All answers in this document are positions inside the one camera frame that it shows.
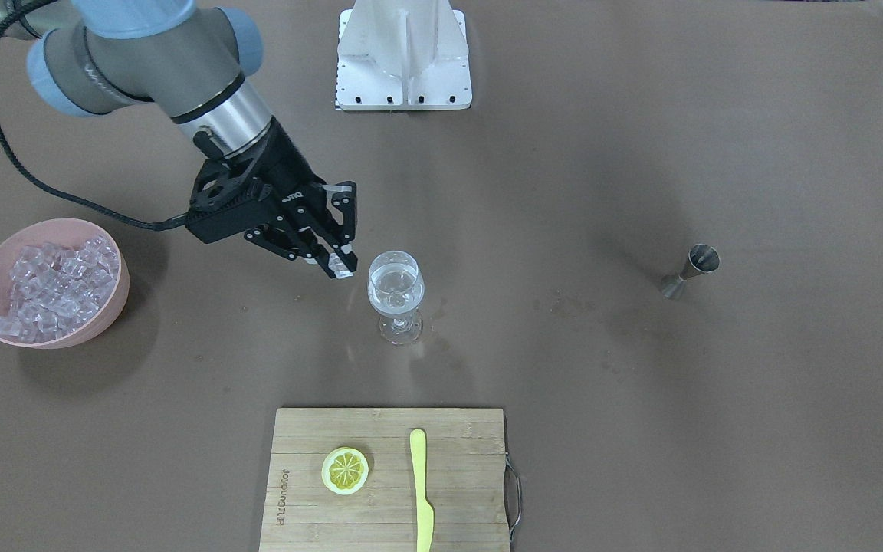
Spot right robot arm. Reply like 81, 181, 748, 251
0, 1, 358, 278

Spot bamboo cutting board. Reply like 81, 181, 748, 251
258, 406, 522, 551

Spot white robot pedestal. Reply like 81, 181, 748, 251
334, 1, 473, 112

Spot pink bowl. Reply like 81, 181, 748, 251
0, 218, 130, 349

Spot clear ice cubes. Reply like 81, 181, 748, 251
0, 235, 120, 343

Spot yellow lemon half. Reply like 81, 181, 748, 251
321, 447, 370, 496

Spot steel double jigger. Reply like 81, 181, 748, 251
660, 244, 721, 300

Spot clear wine glass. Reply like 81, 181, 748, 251
368, 251, 425, 346

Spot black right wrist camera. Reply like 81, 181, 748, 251
185, 159, 280, 244

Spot single clear ice cube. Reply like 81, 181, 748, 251
328, 245, 355, 279

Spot brown table mat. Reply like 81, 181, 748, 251
0, 1, 883, 551

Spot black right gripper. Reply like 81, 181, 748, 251
245, 119, 359, 279

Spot yellow plastic knife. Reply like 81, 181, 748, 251
409, 429, 435, 551

